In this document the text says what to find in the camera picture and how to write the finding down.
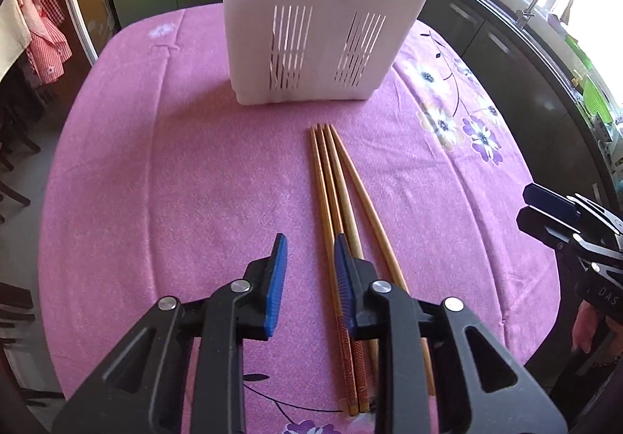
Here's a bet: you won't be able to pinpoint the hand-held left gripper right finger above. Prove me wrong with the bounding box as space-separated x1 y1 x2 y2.
333 234 569 434

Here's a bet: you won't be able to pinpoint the dark under-sink cabinets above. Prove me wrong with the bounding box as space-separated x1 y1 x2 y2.
417 0 611 204

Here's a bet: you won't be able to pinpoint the tall steel faucet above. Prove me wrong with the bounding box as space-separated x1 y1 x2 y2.
515 0 576 29

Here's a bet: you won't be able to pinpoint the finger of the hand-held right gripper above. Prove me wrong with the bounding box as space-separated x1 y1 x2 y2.
524 183 581 221
516 206 578 251

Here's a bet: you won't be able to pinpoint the white plastic utensil holder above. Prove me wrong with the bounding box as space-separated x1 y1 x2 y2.
220 0 451 105

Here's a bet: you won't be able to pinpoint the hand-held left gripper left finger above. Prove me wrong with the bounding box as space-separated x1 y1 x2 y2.
53 234 289 434

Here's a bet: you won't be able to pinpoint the white hanging cloth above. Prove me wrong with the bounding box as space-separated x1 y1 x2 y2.
0 0 31 81

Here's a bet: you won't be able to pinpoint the person's right hand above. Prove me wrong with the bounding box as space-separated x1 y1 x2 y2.
572 302 610 367

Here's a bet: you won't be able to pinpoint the red checked apron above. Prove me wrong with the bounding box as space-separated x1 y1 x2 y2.
14 0 74 85

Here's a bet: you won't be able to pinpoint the green plastic basin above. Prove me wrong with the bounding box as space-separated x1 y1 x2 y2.
581 75 615 124

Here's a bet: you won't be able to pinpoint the dark wooden chairs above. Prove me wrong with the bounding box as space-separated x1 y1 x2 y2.
0 67 44 225

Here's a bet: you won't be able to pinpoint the purple floral tablecloth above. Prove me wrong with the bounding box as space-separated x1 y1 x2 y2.
38 3 561 434

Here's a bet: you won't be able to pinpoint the plain wooden chopstick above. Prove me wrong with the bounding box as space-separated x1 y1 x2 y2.
329 123 437 399
322 123 381 367

